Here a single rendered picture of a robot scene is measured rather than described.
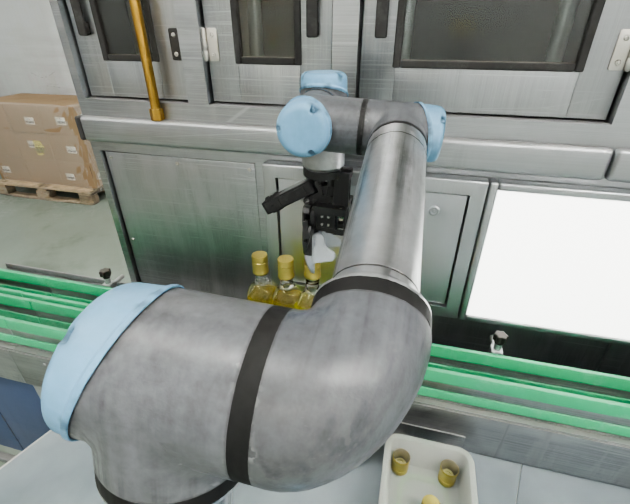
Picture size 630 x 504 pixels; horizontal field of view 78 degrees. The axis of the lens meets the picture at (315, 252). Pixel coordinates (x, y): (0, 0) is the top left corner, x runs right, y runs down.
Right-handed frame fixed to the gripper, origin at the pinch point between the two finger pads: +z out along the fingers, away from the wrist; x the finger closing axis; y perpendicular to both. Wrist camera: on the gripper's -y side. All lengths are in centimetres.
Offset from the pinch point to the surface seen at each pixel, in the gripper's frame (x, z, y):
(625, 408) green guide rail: -4, 20, 62
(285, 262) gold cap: -1.4, 0.3, -5.3
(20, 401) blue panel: -14, 54, -85
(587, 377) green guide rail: 4, 21, 58
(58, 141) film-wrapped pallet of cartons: 235, 56, -318
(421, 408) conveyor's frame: -5.7, 29.9, 25.9
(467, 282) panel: 12.5, 7.9, 32.4
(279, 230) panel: 13.0, 1.0, -11.7
